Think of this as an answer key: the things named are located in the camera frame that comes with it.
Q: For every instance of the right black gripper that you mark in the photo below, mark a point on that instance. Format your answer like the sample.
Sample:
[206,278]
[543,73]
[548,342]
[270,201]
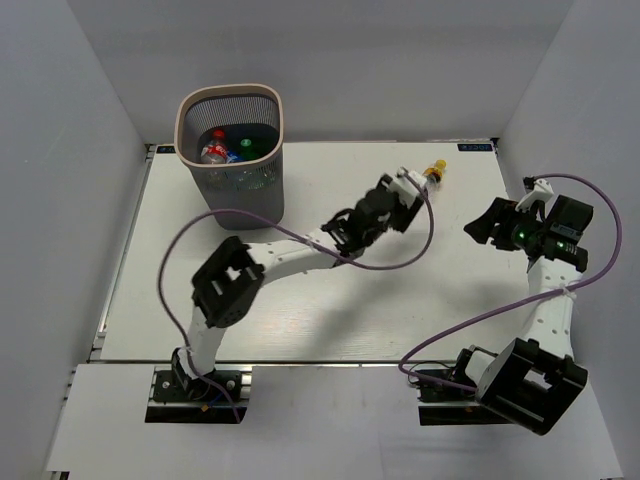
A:
[483,227]

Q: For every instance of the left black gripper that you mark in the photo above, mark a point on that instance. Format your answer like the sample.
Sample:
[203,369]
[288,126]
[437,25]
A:
[405,215]

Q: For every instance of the small bottle yellow cap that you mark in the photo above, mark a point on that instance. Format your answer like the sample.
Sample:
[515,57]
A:
[433,176]

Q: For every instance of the green plastic bottle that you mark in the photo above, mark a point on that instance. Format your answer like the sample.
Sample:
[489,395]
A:
[254,148]

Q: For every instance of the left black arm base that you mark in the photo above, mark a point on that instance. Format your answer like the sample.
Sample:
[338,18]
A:
[170,403]

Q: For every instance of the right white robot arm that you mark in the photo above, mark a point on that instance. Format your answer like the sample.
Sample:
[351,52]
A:
[535,379]

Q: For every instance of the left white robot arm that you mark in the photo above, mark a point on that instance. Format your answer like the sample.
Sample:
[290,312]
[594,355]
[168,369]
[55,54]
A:
[226,285]

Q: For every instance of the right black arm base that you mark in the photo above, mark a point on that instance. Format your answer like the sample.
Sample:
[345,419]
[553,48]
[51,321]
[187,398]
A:
[441,405]

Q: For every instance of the grey mesh waste bin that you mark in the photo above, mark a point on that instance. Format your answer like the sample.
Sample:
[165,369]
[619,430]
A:
[241,111]

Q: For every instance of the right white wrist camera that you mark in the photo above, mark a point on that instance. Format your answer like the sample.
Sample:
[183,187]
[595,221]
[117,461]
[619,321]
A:
[538,193]

